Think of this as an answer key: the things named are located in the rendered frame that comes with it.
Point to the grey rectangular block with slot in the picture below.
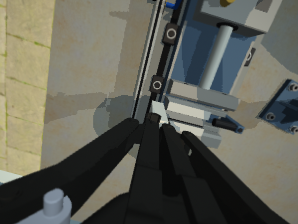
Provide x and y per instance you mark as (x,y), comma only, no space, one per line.
(186,116)

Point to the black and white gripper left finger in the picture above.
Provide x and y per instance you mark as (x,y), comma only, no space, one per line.
(54,194)

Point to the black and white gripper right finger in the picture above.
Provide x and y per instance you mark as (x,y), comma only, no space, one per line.
(230,201)

